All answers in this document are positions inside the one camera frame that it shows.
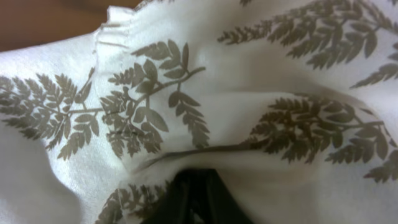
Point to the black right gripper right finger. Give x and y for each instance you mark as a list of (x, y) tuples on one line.
[(216, 204)]

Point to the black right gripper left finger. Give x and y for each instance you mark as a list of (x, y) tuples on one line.
[(178, 204)]

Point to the white fern print garment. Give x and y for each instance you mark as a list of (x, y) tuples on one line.
[(293, 103)]

